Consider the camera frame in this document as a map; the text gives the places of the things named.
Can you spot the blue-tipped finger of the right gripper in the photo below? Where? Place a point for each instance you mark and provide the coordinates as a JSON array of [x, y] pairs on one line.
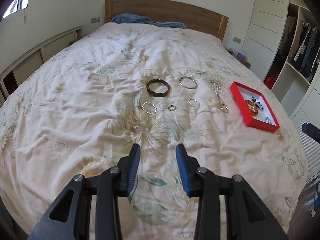
[[312, 131]]

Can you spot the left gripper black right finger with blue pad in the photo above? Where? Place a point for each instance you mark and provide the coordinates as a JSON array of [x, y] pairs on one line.
[[247, 217]]

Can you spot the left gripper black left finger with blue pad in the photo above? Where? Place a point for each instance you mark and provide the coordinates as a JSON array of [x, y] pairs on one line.
[[69, 214]]

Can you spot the red jewelry box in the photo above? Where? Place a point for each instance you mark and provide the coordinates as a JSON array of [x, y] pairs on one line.
[[240, 93]]

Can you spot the amber orange bangle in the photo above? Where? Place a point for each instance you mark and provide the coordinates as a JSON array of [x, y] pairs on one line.
[[253, 108]]

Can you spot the twisted silver hoop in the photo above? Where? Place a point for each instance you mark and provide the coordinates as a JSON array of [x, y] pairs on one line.
[[149, 108], [194, 103]]

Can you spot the thin silver bangle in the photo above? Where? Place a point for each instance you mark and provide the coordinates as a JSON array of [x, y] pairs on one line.
[[188, 82]]

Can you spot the dark brown bangle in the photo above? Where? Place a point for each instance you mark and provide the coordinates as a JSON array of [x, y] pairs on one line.
[[155, 94]]

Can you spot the open closet shelving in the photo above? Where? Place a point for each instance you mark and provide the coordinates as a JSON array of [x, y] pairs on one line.
[[299, 98]]

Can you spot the red bag in closet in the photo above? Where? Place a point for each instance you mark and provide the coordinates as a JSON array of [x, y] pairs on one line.
[[270, 81]]

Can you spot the hanging clothes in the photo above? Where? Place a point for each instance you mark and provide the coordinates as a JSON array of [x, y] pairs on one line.
[[299, 46]]

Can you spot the wooden nightstand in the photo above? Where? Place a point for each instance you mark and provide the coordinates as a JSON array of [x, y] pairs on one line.
[[243, 61]]

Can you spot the purple tissue box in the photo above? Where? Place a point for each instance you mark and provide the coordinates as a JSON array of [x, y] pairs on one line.
[[240, 56]]

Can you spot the white wardrobe door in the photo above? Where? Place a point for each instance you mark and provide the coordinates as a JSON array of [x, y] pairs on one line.
[[264, 34]]

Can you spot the wooden headboard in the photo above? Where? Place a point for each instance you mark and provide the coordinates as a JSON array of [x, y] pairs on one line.
[[194, 17]]

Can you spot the floral beige bed quilt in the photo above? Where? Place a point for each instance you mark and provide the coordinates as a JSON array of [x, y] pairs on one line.
[[80, 112]]

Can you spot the blue pillow right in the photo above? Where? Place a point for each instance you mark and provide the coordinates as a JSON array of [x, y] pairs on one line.
[[170, 24]]

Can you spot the window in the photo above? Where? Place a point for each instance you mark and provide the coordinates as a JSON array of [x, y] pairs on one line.
[[15, 6]]

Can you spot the right wall switch plate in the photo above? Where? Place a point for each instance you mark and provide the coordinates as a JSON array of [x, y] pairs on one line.
[[237, 40]]

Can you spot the wall switch plate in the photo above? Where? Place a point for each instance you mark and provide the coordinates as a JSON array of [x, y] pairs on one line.
[[95, 20], [237, 40]]

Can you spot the low white wall cabinet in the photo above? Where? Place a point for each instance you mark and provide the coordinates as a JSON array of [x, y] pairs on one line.
[[33, 59]]

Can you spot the left wall switch plate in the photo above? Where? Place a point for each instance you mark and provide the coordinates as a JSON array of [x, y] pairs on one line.
[[95, 20]]

